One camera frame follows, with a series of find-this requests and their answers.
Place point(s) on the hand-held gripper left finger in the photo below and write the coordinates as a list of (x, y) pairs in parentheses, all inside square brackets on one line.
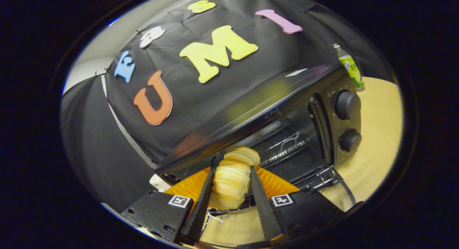
[(199, 213)]

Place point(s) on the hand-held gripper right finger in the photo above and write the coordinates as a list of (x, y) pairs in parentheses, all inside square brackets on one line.
[(265, 213)]

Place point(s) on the golden bread roll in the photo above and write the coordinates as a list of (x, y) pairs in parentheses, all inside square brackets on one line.
[(231, 181)]

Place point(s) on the black toaster oven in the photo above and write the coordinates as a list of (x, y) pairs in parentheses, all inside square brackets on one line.
[(251, 109)]

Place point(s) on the green drink bottle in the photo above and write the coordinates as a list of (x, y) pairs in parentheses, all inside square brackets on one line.
[(351, 68)]

